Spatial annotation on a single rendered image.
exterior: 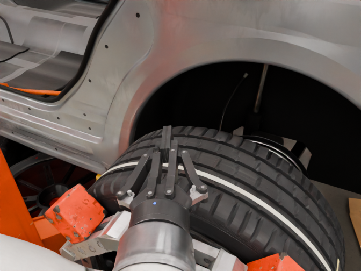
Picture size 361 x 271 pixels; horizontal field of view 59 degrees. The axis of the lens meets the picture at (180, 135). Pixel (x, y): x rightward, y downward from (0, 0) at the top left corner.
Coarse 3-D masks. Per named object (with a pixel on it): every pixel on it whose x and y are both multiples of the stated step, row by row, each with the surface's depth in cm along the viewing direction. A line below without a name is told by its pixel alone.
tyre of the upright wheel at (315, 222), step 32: (192, 128) 74; (128, 160) 73; (192, 160) 64; (224, 160) 64; (256, 160) 66; (96, 192) 68; (224, 192) 58; (256, 192) 60; (288, 192) 63; (320, 192) 68; (192, 224) 58; (224, 224) 54; (256, 224) 54; (320, 224) 64; (96, 256) 86; (256, 256) 55
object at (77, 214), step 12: (72, 192) 64; (84, 192) 65; (60, 204) 61; (72, 204) 63; (84, 204) 65; (96, 204) 66; (48, 216) 64; (60, 216) 61; (72, 216) 62; (84, 216) 64; (96, 216) 65; (60, 228) 65; (72, 228) 62; (84, 228) 63; (96, 228) 64; (72, 240) 65
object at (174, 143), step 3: (171, 141) 54; (174, 141) 54; (177, 141) 54; (171, 144) 53; (174, 144) 53; (177, 144) 53; (171, 147) 52; (174, 147) 52; (177, 147) 52; (177, 150) 52; (177, 153) 51; (177, 156) 50; (180, 156) 50; (177, 159) 51; (180, 159) 50; (180, 162) 51
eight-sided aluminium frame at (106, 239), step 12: (120, 216) 60; (108, 228) 59; (120, 228) 58; (84, 240) 63; (96, 240) 60; (108, 240) 57; (192, 240) 56; (60, 252) 72; (72, 252) 70; (84, 252) 66; (96, 252) 63; (204, 252) 54; (216, 252) 54; (84, 264) 81; (96, 264) 82; (204, 264) 56; (216, 264) 52; (228, 264) 52; (240, 264) 53
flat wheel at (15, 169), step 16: (32, 160) 164; (48, 160) 164; (16, 176) 155; (32, 176) 163; (48, 176) 169; (64, 176) 158; (80, 176) 173; (32, 192) 167; (48, 192) 154; (64, 192) 155; (32, 208) 142; (48, 208) 142
